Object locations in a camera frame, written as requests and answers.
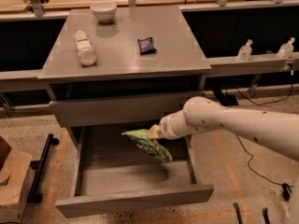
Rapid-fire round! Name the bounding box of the green rice chip bag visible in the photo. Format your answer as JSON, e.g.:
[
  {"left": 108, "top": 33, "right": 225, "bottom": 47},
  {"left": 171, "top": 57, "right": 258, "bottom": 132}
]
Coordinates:
[{"left": 122, "top": 129, "right": 173, "bottom": 162}]

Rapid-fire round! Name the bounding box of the grey metal rail shelf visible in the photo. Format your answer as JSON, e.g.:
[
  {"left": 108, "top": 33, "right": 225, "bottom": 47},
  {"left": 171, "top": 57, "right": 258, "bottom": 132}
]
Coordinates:
[{"left": 0, "top": 52, "right": 299, "bottom": 92}]

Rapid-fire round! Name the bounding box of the green handled tool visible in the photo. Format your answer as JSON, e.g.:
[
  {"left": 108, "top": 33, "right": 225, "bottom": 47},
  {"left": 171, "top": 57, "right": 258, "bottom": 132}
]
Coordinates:
[
  {"left": 233, "top": 203, "right": 243, "bottom": 224},
  {"left": 263, "top": 207, "right": 270, "bottom": 224}
]

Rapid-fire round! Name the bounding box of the black bar at right edge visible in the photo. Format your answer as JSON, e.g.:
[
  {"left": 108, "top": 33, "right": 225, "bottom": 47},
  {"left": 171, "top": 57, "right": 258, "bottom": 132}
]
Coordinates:
[{"left": 282, "top": 183, "right": 292, "bottom": 202}]

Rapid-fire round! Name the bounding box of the green handled tool left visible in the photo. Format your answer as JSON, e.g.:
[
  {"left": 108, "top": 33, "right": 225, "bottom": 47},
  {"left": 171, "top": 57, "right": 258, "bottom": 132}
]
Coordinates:
[{"left": 233, "top": 203, "right": 243, "bottom": 224}]

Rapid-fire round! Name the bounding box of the clear sanitizer pump bottle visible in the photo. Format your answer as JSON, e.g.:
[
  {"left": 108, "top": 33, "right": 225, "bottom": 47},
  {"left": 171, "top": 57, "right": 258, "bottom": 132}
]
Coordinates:
[{"left": 237, "top": 39, "right": 253, "bottom": 61}]

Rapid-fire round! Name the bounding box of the closed grey top drawer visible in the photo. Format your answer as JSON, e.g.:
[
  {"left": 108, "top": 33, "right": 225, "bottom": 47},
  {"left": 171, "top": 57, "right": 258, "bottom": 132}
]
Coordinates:
[{"left": 50, "top": 91, "right": 203, "bottom": 127}]

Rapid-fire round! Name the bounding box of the white plastic bottle lying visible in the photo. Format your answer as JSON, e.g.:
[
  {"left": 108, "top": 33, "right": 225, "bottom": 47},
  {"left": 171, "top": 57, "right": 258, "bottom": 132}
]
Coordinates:
[{"left": 74, "top": 31, "right": 96, "bottom": 66}]

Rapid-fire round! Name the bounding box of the grey drawer cabinet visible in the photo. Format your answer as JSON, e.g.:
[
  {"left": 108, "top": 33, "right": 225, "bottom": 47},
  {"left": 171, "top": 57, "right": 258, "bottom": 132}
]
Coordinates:
[{"left": 39, "top": 7, "right": 214, "bottom": 217}]

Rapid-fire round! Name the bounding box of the small dark blue snack packet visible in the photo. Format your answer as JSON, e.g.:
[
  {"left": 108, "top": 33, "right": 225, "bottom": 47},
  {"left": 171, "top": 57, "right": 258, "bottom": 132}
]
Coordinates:
[{"left": 137, "top": 37, "right": 157, "bottom": 55}]

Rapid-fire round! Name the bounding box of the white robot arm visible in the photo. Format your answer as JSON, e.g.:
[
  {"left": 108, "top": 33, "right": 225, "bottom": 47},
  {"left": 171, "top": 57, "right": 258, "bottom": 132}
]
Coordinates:
[{"left": 149, "top": 96, "right": 299, "bottom": 161}]

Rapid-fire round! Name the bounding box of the black metal stand leg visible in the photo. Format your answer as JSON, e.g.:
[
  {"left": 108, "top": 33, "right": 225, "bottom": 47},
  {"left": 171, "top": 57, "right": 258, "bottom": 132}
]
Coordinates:
[{"left": 27, "top": 133, "right": 60, "bottom": 203}]

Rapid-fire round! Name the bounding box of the white ceramic bowl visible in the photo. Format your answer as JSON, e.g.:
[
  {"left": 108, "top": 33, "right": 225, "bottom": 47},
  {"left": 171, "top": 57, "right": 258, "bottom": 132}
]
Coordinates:
[{"left": 90, "top": 2, "right": 117, "bottom": 23}]

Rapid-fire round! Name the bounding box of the open grey middle drawer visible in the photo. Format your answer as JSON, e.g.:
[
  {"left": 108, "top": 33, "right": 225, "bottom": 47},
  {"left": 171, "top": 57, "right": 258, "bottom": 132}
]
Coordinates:
[{"left": 56, "top": 123, "right": 214, "bottom": 217}]

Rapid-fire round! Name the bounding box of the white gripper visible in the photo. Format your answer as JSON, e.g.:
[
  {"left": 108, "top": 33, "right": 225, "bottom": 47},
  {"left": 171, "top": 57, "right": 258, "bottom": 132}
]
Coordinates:
[{"left": 148, "top": 111, "right": 190, "bottom": 140}]

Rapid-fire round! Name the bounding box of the black floor cable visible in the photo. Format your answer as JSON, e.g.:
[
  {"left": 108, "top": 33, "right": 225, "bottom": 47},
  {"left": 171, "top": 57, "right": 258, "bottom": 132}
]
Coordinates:
[{"left": 228, "top": 77, "right": 295, "bottom": 189}]

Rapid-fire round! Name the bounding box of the brown cardboard box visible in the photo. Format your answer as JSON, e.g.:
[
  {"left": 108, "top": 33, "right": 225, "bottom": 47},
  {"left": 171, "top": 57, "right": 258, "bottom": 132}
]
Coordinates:
[{"left": 0, "top": 136, "right": 34, "bottom": 224}]

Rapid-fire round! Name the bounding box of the green handled tool right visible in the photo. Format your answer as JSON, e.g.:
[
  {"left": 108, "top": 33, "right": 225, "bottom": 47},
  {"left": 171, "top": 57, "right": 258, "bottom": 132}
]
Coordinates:
[{"left": 263, "top": 207, "right": 270, "bottom": 224}]

